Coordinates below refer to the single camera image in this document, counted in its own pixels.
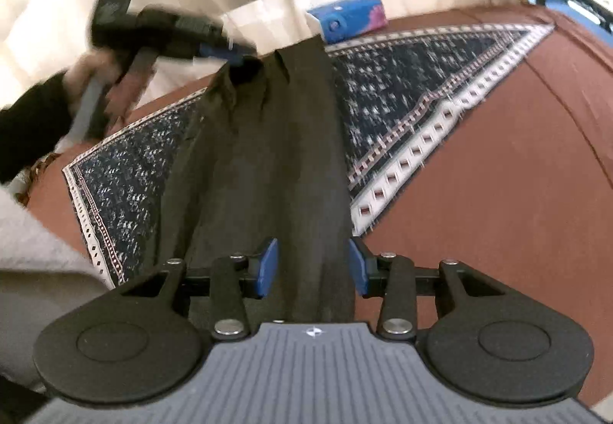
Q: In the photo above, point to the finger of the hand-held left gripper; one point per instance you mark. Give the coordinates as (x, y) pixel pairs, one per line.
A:
(225, 51)

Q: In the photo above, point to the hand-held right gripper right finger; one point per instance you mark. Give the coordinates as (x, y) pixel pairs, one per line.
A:
(358, 268)

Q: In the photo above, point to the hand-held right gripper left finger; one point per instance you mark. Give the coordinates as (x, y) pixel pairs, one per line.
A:
(268, 268)

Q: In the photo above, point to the dark green pants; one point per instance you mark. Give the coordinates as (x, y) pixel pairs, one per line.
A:
(268, 165)

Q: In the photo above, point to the person's left hand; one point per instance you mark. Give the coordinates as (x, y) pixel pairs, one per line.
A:
(91, 67)

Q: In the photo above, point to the blue tissue pack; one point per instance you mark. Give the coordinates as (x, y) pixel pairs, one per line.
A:
(349, 17)

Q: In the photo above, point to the blue patterned mat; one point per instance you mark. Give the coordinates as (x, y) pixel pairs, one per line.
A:
(407, 74)

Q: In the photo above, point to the brown bedsheet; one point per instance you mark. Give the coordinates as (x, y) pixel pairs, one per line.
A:
(527, 165)

